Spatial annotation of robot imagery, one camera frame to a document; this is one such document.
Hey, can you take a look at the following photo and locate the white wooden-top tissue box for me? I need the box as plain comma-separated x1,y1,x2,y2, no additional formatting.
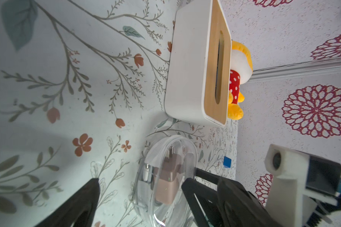
164,1,232,127

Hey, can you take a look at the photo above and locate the clear oval zip pouch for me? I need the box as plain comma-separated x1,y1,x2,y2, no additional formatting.
132,135,198,227

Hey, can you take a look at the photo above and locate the yellow plush toy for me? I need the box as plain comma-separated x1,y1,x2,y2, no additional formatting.
227,41,253,121

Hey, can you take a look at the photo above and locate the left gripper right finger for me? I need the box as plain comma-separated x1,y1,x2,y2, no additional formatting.
181,168,281,227

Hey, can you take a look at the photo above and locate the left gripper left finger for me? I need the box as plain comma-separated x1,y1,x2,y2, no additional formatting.
37,178,100,227

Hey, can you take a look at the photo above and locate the small blue cube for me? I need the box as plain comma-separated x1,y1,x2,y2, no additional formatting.
223,156,232,168

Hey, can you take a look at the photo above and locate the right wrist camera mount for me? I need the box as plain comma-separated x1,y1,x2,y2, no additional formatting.
264,144,341,227

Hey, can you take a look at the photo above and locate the pink charger cube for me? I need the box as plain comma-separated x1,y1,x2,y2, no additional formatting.
153,146,195,205

